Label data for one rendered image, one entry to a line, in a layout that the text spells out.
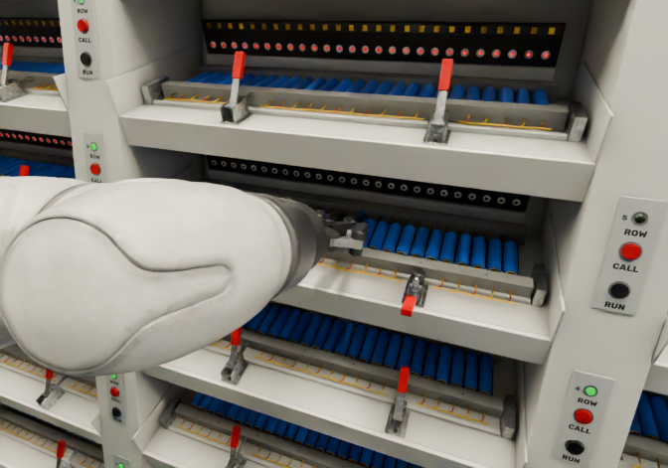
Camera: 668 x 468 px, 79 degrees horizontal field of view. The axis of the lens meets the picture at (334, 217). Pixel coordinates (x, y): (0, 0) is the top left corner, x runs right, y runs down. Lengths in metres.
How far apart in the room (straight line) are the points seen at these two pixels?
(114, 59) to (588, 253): 0.64
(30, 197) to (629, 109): 0.50
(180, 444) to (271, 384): 0.27
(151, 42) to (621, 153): 0.64
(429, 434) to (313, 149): 0.42
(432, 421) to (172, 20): 0.73
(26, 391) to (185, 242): 0.95
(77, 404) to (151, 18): 0.76
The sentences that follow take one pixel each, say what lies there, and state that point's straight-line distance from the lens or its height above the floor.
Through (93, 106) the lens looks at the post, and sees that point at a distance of 0.71.
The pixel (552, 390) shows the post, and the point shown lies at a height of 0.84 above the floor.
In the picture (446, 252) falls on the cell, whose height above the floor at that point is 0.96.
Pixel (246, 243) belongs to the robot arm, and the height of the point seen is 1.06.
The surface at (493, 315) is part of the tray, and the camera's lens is 0.54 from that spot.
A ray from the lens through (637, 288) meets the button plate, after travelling 0.52.
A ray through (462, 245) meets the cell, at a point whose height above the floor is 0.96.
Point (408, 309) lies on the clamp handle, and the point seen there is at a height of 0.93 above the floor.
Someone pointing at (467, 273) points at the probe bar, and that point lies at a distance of 0.55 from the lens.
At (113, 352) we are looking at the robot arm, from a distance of 0.21.
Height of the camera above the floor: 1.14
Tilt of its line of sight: 16 degrees down
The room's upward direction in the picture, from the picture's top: 4 degrees clockwise
